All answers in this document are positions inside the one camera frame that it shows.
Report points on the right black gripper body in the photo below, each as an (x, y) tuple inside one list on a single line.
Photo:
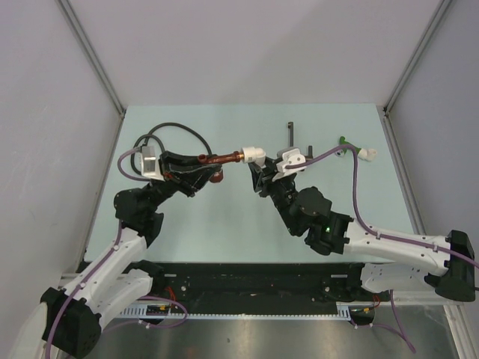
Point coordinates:
[(281, 191)]

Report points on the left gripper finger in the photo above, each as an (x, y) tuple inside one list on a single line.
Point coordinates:
[(200, 179), (174, 162)]

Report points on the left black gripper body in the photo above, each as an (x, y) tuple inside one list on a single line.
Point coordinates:
[(171, 182)]

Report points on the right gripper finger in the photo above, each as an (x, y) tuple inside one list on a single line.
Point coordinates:
[(269, 169), (257, 176)]

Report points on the white plastic elbow fitting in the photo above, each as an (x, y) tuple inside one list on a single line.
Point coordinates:
[(254, 155)]

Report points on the dark red brass faucet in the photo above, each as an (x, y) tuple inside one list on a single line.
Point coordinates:
[(221, 161)]

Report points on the green faucet with elbow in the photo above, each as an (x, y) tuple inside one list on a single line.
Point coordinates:
[(364, 154)]

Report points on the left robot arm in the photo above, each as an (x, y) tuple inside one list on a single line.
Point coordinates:
[(77, 313)]

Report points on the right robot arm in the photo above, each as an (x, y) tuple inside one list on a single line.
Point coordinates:
[(446, 264)]

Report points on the dark metal faucet spout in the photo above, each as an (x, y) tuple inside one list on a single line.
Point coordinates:
[(290, 128)]

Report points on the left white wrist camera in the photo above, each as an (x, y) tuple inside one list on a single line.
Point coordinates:
[(150, 167)]

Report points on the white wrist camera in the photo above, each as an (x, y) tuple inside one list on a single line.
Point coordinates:
[(150, 167), (289, 162)]

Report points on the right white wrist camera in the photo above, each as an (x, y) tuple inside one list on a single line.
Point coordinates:
[(289, 162)]

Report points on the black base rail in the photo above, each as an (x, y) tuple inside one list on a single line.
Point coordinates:
[(257, 288)]

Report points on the white slotted cable duct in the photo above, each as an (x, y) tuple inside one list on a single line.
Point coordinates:
[(155, 311)]

